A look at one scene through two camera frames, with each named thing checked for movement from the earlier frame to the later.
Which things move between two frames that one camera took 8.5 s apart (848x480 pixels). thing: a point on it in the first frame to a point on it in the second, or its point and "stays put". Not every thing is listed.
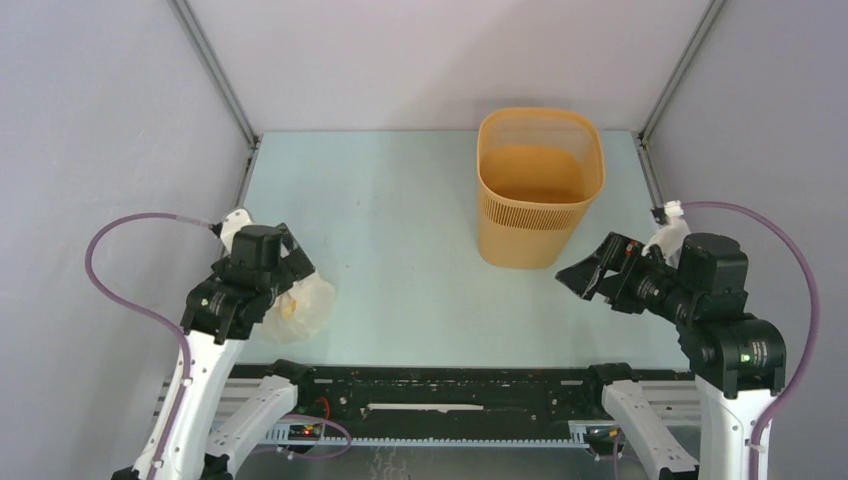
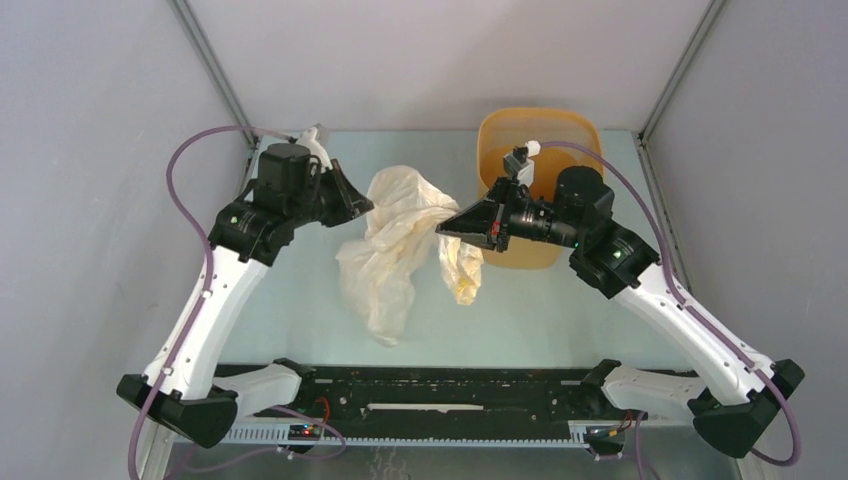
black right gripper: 620,252 to 485,222
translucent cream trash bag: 299,311 to 404,208
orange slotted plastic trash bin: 538,169 stays put
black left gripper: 295,264 to 350,203
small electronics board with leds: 304,432 stays put
